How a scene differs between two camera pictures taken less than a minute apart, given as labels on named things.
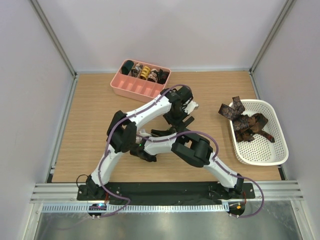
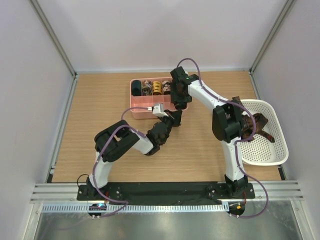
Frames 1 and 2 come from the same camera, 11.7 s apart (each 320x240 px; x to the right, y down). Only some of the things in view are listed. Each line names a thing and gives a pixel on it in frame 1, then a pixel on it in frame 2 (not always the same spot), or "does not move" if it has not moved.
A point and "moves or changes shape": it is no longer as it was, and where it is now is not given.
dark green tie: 127,66 to 136,88
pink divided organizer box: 139,81 moves or changes shape
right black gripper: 158,132 to 175,98
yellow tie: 145,72 to 157,88
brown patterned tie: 135,70 to 146,88
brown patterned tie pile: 245,127 does not move
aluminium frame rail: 65,192 does not move
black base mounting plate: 202,191 does not move
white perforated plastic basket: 261,151 does not move
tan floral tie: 153,75 to 166,86
